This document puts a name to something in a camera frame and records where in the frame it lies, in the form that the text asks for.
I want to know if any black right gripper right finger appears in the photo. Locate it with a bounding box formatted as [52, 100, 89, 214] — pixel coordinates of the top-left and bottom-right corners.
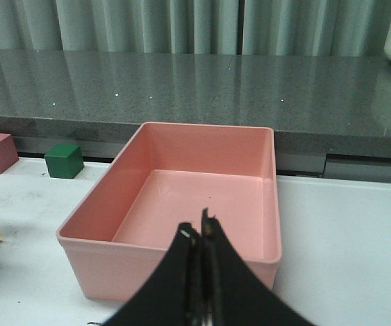
[201, 208, 312, 325]

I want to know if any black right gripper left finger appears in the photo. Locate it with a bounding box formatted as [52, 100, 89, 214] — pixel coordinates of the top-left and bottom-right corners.
[105, 222, 201, 325]

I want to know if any pink plastic bin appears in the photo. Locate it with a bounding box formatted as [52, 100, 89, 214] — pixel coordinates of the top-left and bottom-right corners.
[56, 122, 282, 302]

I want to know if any green cube block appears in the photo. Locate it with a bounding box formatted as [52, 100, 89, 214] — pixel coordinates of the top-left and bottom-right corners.
[44, 144, 84, 179]

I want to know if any grey stone counter shelf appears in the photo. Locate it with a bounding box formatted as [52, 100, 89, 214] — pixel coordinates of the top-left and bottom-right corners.
[0, 50, 391, 183]

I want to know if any grey pleated curtain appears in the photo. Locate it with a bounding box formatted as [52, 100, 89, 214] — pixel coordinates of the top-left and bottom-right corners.
[0, 1, 391, 56]

